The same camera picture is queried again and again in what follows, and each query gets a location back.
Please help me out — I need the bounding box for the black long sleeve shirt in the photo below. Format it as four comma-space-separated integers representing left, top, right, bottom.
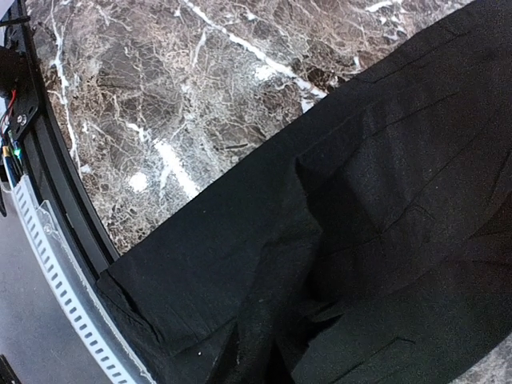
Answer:
97, 1, 511, 383

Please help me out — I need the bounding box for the white slotted cable duct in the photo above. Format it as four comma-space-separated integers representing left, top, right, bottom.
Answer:
11, 175, 155, 383

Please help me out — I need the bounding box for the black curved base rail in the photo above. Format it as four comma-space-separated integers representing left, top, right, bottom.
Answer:
1, 1, 119, 282

